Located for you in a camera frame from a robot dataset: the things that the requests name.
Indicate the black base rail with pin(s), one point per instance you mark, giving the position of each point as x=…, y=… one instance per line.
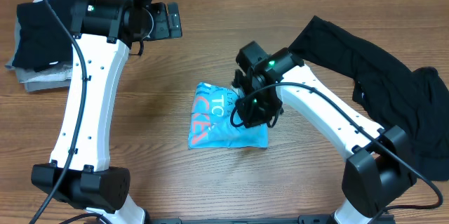
x=303, y=219

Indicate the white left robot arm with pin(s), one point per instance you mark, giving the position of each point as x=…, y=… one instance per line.
x=78, y=171

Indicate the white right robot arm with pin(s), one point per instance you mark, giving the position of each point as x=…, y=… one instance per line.
x=375, y=172

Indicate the black crumpled garment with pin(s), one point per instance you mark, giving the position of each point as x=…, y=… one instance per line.
x=391, y=94

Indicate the grey folded garment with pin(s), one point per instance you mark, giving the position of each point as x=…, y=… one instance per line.
x=58, y=75

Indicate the black folded garment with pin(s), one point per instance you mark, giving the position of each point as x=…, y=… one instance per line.
x=42, y=40

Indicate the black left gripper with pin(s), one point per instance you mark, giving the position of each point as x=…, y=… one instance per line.
x=162, y=31

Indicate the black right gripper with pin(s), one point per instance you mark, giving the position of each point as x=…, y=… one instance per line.
x=252, y=119

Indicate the light blue printed t-shirt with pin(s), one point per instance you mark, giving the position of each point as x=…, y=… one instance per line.
x=210, y=125

